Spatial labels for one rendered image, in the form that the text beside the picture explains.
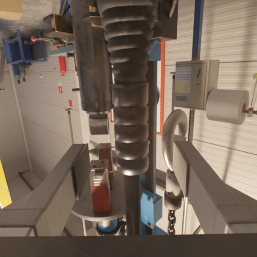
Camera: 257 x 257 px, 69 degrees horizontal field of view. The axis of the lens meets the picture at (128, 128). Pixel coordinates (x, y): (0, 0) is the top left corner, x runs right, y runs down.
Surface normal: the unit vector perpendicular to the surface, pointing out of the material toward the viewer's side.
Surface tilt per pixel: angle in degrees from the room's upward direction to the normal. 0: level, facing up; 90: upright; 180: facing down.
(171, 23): 90
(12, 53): 90
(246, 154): 90
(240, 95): 139
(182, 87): 90
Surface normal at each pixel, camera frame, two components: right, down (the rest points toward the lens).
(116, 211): -0.04, -0.95
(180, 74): -0.72, 0.23
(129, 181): -0.33, 0.29
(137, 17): 0.07, 0.40
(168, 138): 0.25, 0.21
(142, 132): 0.60, 0.22
